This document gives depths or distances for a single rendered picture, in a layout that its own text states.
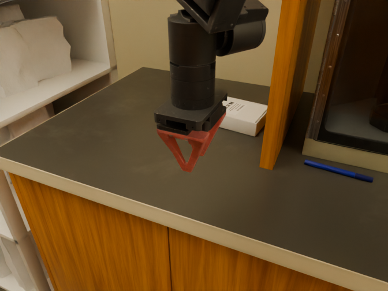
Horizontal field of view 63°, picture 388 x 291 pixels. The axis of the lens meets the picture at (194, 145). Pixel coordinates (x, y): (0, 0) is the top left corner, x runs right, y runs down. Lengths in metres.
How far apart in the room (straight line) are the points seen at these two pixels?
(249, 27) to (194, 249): 0.46
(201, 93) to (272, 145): 0.34
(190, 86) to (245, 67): 0.83
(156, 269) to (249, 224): 0.31
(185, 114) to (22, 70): 0.95
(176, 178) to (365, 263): 0.37
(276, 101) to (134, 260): 0.51
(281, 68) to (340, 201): 0.28
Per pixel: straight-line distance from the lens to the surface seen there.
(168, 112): 0.39
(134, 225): 0.75
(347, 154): 0.79
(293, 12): 0.60
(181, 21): 0.38
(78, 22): 1.53
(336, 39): 0.68
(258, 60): 1.19
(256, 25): 0.43
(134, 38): 1.38
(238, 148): 0.79
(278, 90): 0.64
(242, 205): 0.63
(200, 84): 0.39
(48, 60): 1.37
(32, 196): 0.95
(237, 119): 0.84
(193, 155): 0.42
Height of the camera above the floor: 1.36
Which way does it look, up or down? 32 degrees down
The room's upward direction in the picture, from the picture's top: straight up
